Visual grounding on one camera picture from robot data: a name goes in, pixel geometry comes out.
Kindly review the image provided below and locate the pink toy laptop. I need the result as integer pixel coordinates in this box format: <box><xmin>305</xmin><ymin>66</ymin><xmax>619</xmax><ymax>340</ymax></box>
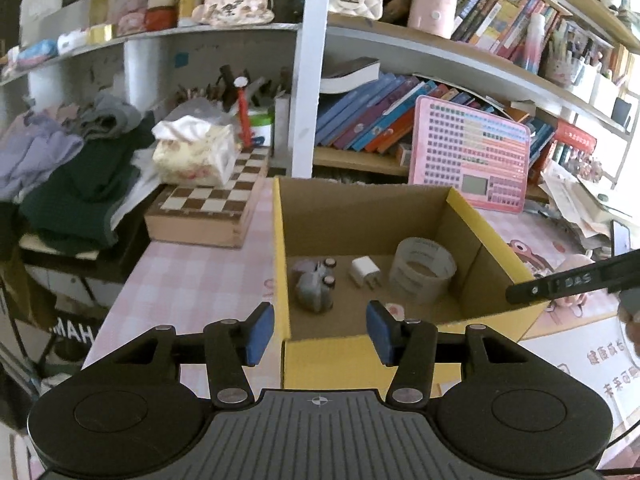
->
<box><xmin>407</xmin><ymin>95</ymin><xmax>532</xmax><ymax>215</ymax></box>

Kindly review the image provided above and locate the floral tissue pack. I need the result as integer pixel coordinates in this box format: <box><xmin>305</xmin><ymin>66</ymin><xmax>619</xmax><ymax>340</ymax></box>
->
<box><xmin>151</xmin><ymin>115</ymin><xmax>237</xmax><ymax>187</ymax></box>

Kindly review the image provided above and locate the dark green garment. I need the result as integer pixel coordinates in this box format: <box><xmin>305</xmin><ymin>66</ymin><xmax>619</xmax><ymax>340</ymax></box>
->
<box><xmin>19</xmin><ymin>115</ymin><xmax>157</xmax><ymax>251</ymax></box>

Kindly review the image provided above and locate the thick dark-cover book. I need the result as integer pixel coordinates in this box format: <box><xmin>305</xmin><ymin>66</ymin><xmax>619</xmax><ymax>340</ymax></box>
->
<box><xmin>320</xmin><ymin>57</ymin><xmax>382</xmax><ymax>93</ymax></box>

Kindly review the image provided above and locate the red and cream jar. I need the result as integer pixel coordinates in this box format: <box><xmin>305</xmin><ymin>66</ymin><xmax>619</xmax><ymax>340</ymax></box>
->
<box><xmin>144</xmin><ymin>0</ymin><xmax>178</xmax><ymax>32</ymax></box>

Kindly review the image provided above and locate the red box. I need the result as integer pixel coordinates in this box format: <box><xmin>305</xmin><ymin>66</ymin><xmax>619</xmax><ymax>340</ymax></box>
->
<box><xmin>555</xmin><ymin>120</ymin><xmax>598</xmax><ymax>153</ymax></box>

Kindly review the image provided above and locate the white small container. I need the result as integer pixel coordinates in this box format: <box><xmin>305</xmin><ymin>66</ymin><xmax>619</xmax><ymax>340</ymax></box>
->
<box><xmin>56</xmin><ymin>30</ymin><xmax>91</xmax><ymax>55</ymax></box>

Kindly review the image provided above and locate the red pen with white cap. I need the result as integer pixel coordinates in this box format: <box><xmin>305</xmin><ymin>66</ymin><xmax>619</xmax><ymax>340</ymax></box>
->
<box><xmin>235</xmin><ymin>76</ymin><xmax>255</xmax><ymax>147</ymax></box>

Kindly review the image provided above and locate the pink pen cup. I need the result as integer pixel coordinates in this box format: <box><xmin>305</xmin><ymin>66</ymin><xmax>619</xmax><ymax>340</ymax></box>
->
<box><xmin>545</xmin><ymin>25</ymin><xmax>586</xmax><ymax>88</ymax></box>

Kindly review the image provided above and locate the yellow cardboard box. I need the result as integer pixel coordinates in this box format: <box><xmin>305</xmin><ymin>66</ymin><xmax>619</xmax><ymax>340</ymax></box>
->
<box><xmin>271</xmin><ymin>176</ymin><xmax>550</xmax><ymax>396</ymax></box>

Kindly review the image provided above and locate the white charger plug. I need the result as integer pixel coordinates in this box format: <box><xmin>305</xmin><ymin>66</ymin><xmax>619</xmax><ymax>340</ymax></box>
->
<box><xmin>348</xmin><ymin>257</ymin><xmax>382</xmax><ymax>291</ymax></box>

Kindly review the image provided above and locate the pink pig plush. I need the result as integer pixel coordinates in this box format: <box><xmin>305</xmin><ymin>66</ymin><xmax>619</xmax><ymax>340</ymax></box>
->
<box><xmin>542</xmin><ymin>254</ymin><xmax>593</xmax><ymax>313</ymax></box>

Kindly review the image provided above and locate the pile of papers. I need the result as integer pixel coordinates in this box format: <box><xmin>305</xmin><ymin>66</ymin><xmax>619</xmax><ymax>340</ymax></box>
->
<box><xmin>542</xmin><ymin>160</ymin><xmax>640</xmax><ymax>251</ymax></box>

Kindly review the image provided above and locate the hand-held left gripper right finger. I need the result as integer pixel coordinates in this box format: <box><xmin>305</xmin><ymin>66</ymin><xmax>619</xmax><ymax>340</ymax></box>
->
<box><xmin>366</xmin><ymin>300</ymin><xmax>563</xmax><ymax>407</ymax></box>

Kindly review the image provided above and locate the row of blue books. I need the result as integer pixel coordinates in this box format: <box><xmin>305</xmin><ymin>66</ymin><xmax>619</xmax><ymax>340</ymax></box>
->
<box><xmin>315</xmin><ymin>72</ymin><xmax>556</xmax><ymax>161</ymax></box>

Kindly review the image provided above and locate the blue wipes packet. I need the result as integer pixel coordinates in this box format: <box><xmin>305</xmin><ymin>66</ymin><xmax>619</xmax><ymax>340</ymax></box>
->
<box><xmin>17</xmin><ymin>40</ymin><xmax>58</xmax><ymax>66</ymax></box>

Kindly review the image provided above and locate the purple garment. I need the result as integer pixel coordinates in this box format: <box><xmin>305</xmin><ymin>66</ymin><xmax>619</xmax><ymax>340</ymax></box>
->
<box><xmin>0</xmin><ymin>105</ymin><xmax>85</xmax><ymax>203</ymax></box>

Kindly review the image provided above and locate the wooden chessboard box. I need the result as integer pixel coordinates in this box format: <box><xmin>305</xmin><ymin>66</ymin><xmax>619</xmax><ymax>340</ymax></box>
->
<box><xmin>144</xmin><ymin>146</ymin><xmax>271</xmax><ymax>250</ymax></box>

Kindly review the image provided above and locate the pink gradient bottle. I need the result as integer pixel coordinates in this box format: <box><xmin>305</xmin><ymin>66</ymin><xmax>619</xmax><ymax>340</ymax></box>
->
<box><xmin>522</xmin><ymin>12</ymin><xmax>547</xmax><ymax>76</ymax></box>

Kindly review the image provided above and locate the white bookshelf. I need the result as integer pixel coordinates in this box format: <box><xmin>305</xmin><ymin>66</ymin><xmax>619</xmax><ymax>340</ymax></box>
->
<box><xmin>0</xmin><ymin>0</ymin><xmax>640</xmax><ymax>181</ymax></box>

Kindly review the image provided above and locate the grey garment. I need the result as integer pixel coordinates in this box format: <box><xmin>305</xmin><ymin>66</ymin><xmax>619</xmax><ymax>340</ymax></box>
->
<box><xmin>75</xmin><ymin>91</ymin><xmax>143</xmax><ymax>141</ymax></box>

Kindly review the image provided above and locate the grey toy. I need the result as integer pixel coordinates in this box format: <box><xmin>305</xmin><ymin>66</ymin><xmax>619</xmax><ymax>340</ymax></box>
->
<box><xmin>291</xmin><ymin>257</ymin><xmax>337</xmax><ymax>312</ymax></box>

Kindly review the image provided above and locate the row of dark books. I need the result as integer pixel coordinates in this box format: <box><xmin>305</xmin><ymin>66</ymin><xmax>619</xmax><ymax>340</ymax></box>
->
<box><xmin>450</xmin><ymin>0</ymin><xmax>561</xmax><ymax>56</ymax></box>

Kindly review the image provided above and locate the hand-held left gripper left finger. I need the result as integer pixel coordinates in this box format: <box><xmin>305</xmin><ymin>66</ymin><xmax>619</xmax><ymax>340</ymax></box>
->
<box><xmin>82</xmin><ymin>302</ymin><xmax>276</xmax><ymax>409</ymax></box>

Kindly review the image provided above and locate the clear tape roll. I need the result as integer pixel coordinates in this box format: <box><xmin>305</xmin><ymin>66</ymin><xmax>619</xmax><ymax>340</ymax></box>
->
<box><xmin>389</xmin><ymin>237</ymin><xmax>457</xmax><ymax>303</ymax></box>

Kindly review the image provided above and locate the green and white cup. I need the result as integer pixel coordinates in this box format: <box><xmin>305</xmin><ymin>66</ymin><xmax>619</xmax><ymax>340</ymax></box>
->
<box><xmin>248</xmin><ymin>109</ymin><xmax>275</xmax><ymax>148</ymax></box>

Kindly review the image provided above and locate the black keyboard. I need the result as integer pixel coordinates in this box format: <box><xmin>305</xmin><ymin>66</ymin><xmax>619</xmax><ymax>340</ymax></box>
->
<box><xmin>50</xmin><ymin>317</ymin><xmax>101</xmax><ymax>356</ymax></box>

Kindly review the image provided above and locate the black smartphone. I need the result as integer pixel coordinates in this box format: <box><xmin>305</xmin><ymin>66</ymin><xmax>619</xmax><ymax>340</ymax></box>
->
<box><xmin>611</xmin><ymin>220</ymin><xmax>632</xmax><ymax>257</ymax></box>

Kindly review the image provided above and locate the white pen holder box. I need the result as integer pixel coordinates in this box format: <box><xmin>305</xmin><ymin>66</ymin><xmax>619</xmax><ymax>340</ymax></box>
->
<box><xmin>587</xmin><ymin>62</ymin><xmax>628</xmax><ymax>118</ymax></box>

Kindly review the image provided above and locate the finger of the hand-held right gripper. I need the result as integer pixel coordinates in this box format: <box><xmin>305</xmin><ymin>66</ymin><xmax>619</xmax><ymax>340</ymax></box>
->
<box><xmin>506</xmin><ymin>249</ymin><xmax>640</xmax><ymax>306</ymax></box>

